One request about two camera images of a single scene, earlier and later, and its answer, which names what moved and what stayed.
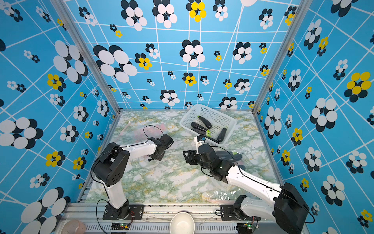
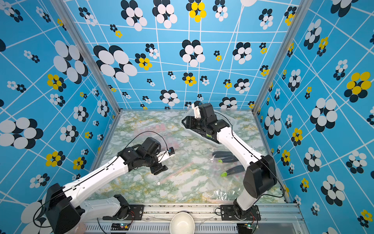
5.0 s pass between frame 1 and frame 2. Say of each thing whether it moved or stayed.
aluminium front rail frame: stayed
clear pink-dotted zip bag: stayed
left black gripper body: moved
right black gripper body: moved
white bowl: stayed
